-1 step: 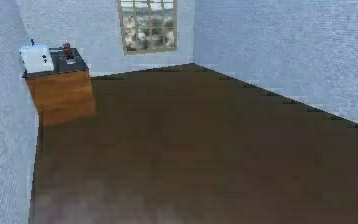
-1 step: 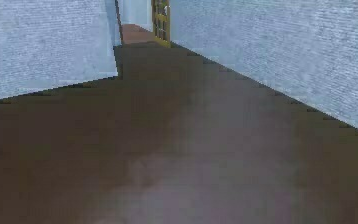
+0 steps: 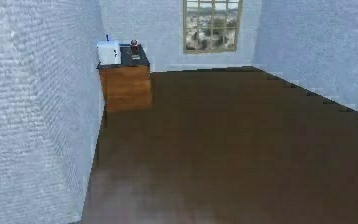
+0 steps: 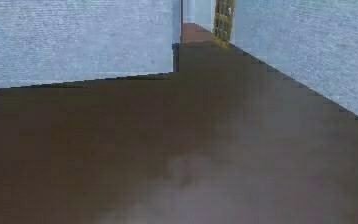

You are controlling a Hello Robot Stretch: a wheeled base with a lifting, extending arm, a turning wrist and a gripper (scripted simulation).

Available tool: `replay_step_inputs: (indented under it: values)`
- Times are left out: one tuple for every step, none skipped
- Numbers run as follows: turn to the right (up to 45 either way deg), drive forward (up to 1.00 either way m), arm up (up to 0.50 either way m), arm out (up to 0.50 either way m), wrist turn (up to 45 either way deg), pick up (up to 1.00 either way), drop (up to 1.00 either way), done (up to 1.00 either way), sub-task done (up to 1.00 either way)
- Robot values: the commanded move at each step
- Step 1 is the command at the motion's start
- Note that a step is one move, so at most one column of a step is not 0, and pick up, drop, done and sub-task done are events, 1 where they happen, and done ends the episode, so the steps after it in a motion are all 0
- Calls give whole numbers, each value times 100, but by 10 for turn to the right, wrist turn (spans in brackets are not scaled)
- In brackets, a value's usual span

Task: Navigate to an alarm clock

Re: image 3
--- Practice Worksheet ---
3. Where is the brown wooden cabinet dark top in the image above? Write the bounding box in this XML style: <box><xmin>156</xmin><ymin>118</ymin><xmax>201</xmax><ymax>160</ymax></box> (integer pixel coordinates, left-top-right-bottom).
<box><xmin>96</xmin><ymin>43</ymin><xmax>154</xmax><ymax>114</ymax></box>

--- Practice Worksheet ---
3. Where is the white box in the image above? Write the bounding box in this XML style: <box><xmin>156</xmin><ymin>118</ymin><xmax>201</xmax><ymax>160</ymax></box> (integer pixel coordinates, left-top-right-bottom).
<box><xmin>96</xmin><ymin>40</ymin><xmax>122</xmax><ymax>66</ymax></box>

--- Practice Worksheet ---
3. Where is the window with tan frame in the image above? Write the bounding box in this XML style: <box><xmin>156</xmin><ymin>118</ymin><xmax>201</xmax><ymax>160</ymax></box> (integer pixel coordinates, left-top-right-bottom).
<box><xmin>182</xmin><ymin>0</ymin><xmax>244</xmax><ymax>55</ymax></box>

